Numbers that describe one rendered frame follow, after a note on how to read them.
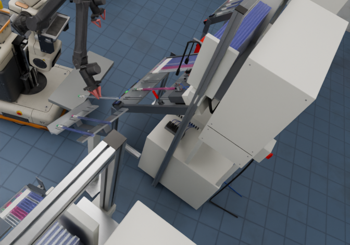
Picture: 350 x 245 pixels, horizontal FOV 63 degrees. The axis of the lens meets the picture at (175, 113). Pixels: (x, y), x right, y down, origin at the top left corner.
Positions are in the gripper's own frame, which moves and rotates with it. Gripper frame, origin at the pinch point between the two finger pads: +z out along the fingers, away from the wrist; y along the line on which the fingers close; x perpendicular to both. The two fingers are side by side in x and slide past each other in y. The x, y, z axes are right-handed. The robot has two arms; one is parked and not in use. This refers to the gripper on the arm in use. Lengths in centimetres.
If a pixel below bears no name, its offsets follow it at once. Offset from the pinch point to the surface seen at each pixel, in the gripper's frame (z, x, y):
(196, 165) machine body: 77, -22, 30
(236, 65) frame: 11, -64, 55
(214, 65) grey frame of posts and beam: -7, -80, 21
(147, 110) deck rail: 21.8, -12.1, 20.0
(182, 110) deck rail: 22, -42, 23
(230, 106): 19, -76, 26
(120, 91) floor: 39, 104, 69
